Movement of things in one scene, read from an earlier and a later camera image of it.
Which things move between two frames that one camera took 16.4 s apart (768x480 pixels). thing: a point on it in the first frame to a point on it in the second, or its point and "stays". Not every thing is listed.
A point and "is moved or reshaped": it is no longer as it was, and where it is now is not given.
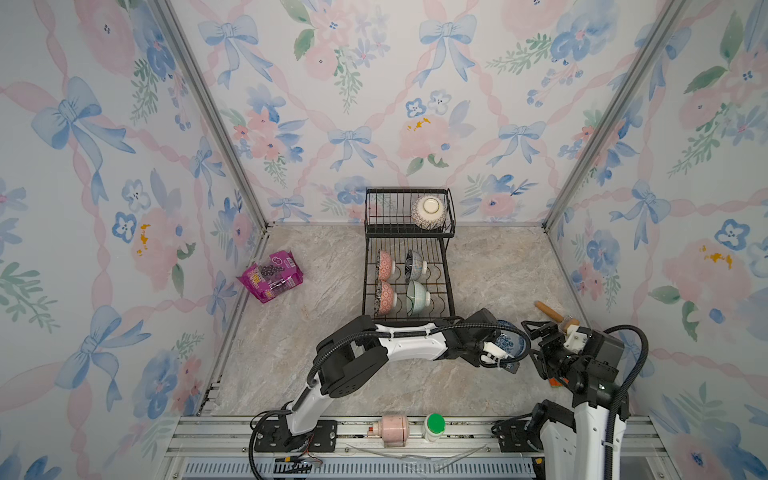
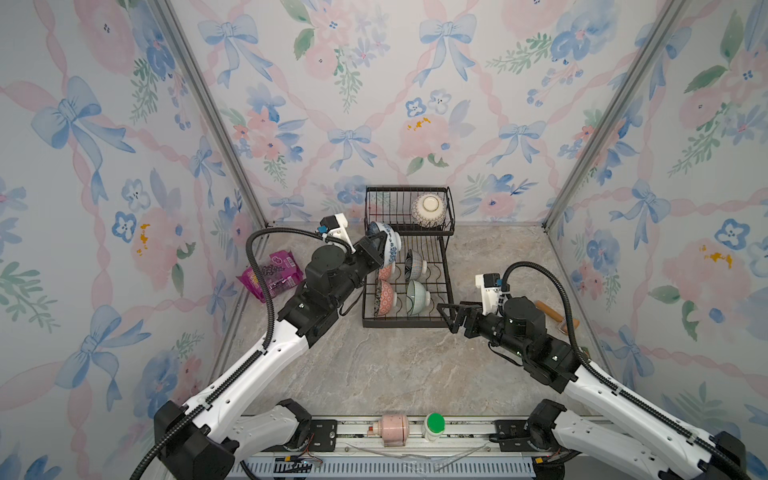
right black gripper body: (556, 359) to (491, 328)
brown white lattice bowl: (429, 211) stays
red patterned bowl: (384, 265) stays
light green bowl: (415, 298) stays
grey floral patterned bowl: (383, 299) stays
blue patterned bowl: (511, 339) is moved or reshaped
